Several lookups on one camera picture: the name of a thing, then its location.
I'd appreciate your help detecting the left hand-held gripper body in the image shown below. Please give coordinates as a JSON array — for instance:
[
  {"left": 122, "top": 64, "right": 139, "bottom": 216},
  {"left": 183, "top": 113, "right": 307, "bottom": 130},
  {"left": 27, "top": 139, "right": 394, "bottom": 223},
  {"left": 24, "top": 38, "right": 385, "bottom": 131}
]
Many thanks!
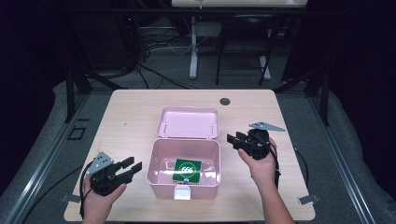
[{"left": 84, "top": 151, "right": 127, "bottom": 197}]

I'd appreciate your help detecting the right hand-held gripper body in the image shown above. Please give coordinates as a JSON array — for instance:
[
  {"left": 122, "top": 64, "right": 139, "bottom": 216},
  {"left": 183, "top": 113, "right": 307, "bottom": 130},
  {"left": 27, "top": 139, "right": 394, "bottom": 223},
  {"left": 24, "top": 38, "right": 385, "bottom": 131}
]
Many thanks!
[{"left": 241, "top": 120, "right": 287, "bottom": 161}]

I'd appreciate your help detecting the pink storage box with lid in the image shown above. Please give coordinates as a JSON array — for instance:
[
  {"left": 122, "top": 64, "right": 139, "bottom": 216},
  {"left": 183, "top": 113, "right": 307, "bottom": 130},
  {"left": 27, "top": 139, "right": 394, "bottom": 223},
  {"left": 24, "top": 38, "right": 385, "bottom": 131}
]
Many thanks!
[{"left": 146, "top": 106, "right": 222, "bottom": 201}]

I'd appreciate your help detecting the person's left hand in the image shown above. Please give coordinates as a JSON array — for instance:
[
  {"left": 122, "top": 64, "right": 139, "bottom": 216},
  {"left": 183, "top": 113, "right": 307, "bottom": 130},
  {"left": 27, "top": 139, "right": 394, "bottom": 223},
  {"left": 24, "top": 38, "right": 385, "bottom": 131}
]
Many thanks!
[{"left": 81, "top": 176, "right": 128, "bottom": 220}]

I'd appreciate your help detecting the person's right hand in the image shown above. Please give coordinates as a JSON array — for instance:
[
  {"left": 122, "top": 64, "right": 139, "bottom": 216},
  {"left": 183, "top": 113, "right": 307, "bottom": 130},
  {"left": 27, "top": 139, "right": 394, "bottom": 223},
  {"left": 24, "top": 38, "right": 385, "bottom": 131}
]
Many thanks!
[{"left": 237, "top": 137, "right": 278, "bottom": 189}]

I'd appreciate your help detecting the green square card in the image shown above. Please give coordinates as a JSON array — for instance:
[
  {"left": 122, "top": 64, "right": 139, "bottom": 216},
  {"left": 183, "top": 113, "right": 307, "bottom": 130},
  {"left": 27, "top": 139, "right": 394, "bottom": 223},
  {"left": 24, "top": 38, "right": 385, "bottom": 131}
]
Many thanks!
[{"left": 172, "top": 158, "right": 203, "bottom": 185}]

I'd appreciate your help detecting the black metal stand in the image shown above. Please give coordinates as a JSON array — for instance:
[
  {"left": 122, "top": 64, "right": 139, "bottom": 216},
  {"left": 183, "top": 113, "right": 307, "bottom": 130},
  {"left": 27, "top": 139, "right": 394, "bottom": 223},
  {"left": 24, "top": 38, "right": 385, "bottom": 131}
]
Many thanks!
[
  {"left": 274, "top": 64, "right": 332, "bottom": 127},
  {"left": 64, "top": 63, "right": 129, "bottom": 124}
]

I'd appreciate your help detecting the white desk leg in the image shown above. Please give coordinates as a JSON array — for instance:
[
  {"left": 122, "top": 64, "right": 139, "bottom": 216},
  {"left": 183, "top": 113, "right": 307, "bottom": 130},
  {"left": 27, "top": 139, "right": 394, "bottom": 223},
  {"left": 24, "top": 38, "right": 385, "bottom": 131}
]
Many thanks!
[{"left": 189, "top": 15, "right": 200, "bottom": 80}]

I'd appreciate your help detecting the black chair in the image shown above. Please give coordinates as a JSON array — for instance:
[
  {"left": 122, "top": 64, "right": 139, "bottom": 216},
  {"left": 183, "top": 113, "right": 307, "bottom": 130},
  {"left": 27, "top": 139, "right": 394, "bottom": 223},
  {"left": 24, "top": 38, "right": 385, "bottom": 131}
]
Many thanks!
[{"left": 215, "top": 13, "right": 288, "bottom": 87}]

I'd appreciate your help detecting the white desk top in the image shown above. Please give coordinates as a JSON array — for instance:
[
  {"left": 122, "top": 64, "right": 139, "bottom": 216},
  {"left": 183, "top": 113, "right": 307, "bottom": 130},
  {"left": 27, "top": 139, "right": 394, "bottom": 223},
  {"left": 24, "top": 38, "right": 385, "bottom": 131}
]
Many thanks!
[{"left": 171, "top": 0, "right": 308, "bottom": 8}]

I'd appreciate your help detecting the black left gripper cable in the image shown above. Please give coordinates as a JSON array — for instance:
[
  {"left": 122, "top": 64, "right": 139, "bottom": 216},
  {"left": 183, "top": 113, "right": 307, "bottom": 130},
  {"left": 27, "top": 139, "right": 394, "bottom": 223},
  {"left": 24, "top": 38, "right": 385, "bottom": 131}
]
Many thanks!
[{"left": 78, "top": 160, "right": 95, "bottom": 219}]

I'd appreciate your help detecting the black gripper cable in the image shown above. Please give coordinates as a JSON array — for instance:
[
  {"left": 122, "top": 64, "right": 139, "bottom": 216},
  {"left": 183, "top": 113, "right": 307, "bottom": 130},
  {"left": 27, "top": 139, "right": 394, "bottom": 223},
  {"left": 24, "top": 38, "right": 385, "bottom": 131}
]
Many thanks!
[
  {"left": 78, "top": 160, "right": 95, "bottom": 219},
  {"left": 266, "top": 136, "right": 310, "bottom": 189}
]

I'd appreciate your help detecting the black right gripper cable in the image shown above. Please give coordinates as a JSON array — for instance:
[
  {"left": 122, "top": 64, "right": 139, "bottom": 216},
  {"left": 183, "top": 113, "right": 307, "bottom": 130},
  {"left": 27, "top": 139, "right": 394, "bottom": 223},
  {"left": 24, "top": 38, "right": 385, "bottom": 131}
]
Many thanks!
[{"left": 266, "top": 136, "right": 310, "bottom": 189}]

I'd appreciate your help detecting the grey metal table bracket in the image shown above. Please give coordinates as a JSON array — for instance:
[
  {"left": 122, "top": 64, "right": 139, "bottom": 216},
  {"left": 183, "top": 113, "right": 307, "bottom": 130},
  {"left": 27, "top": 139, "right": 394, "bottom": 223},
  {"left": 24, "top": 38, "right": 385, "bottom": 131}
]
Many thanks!
[
  {"left": 297, "top": 194, "right": 320, "bottom": 205},
  {"left": 61, "top": 193, "right": 81, "bottom": 203}
]

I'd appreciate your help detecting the black floor cable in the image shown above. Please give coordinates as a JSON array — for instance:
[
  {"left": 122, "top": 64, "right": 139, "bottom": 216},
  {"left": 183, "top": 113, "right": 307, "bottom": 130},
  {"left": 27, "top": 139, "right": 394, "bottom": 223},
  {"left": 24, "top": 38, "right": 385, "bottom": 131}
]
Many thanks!
[{"left": 21, "top": 166, "right": 84, "bottom": 224}]

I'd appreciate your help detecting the aluminium rail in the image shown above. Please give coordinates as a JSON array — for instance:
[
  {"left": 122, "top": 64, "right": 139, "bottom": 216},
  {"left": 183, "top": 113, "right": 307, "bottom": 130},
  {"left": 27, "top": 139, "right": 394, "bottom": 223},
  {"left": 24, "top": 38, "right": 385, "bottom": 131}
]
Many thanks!
[
  {"left": 306, "top": 95, "right": 378, "bottom": 224},
  {"left": 2, "top": 92, "right": 92, "bottom": 224}
]

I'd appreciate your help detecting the bundle of floor cables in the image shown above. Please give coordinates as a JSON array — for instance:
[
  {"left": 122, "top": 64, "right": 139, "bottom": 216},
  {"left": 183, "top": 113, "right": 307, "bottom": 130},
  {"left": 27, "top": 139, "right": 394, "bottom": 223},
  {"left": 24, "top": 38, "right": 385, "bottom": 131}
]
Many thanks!
[{"left": 134, "top": 27, "right": 200, "bottom": 91}]

